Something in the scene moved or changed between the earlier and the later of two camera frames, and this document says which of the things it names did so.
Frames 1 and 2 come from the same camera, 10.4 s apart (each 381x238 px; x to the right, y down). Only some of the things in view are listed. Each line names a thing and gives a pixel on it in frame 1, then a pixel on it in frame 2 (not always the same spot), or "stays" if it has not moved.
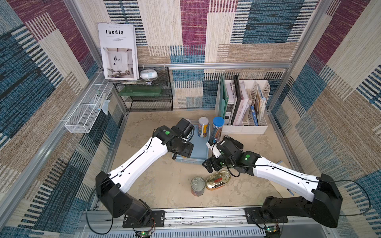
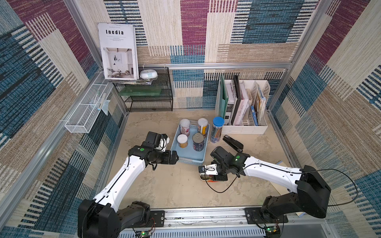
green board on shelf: [140, 90] stays
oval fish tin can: [217, 180] → [205, 176]
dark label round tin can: [197, 185] → [198, 141]
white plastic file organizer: [248, 100] stays
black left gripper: [188, 149] → [167, 159]
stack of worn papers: [261, 104] stays
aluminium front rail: [277, 221] stays
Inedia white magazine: [119, 51] stays
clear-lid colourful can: [203, 127] stays
